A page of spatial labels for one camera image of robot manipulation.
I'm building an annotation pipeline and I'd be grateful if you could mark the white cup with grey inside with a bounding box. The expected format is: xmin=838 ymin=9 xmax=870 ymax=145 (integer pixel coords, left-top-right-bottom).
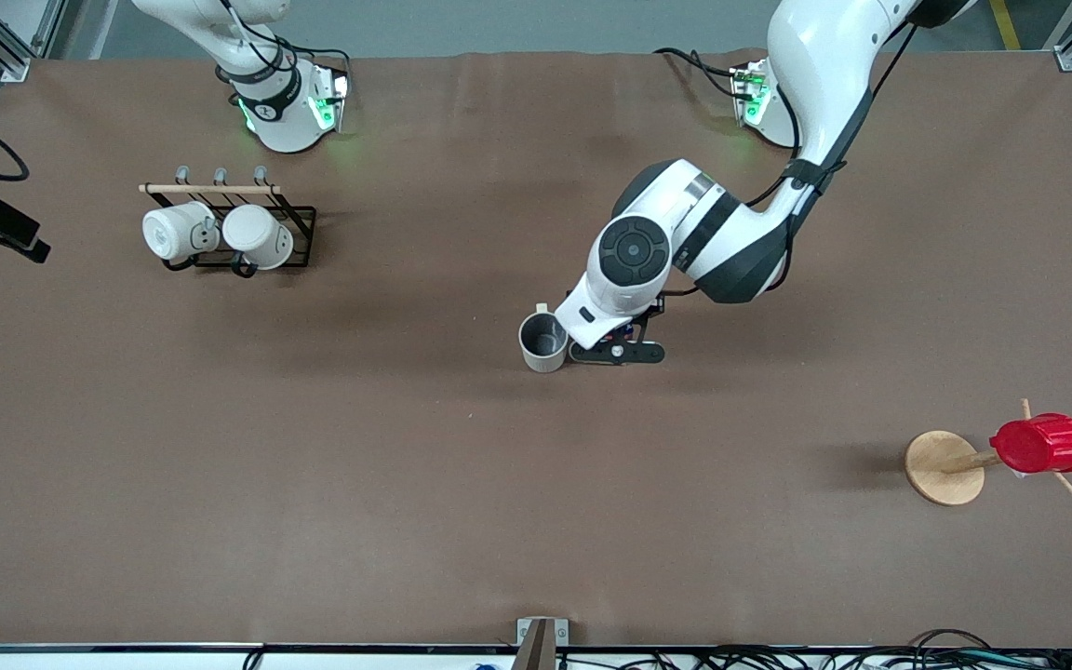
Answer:
xmin=518 ymin=302 xmax=570 ymax=374

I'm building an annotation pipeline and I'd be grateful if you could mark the red ribbed cup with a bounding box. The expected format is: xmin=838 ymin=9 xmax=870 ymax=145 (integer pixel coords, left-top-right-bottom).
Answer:
xmin=989 ymin=413 xmax=1072 ymax=476

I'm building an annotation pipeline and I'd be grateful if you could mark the white mug with face print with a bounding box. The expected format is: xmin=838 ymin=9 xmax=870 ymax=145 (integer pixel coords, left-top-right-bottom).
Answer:
xmin=142 ymin=201 xmax=221 ymax=263

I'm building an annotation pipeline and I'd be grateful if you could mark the plain white mug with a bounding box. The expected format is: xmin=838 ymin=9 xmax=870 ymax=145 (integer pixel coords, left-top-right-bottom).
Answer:
xmin=221 ymin=204 xmax=295 ymax=271

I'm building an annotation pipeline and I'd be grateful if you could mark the brown table cover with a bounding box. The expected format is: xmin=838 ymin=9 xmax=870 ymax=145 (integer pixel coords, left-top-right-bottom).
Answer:
xmin=0 ymin=48 xmax=1072 ymax=650

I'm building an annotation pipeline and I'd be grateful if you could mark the wooden mug tree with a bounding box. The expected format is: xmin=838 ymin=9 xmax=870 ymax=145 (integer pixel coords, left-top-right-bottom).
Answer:
xmin=904 ymin=398 xmax=1072 ymax=507

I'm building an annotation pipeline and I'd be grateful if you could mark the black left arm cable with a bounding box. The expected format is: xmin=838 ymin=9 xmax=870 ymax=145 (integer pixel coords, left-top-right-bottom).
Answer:
xmin=745 ymin=20 xmax=920 ymax=291

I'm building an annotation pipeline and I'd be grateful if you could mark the black base power cable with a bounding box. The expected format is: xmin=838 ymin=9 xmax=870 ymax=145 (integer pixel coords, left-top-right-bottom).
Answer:
xmin=652 ymin=47 xmax=744 ymax=100

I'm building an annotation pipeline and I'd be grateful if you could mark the black wire mug rack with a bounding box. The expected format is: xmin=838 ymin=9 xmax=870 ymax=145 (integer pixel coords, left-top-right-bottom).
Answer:
xmin=138 ymin=166 xmax=318 ymax=278

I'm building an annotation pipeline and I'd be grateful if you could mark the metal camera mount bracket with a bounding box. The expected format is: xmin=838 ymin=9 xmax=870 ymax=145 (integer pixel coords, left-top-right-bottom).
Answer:
xmin=510 ymin=617 xmax=570 ymax=670

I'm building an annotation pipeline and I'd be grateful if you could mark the black floor cable bundle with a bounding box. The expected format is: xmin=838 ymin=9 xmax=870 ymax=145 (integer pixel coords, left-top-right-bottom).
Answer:
xmin=559 ymin=629 xmax=1072 ymax=670

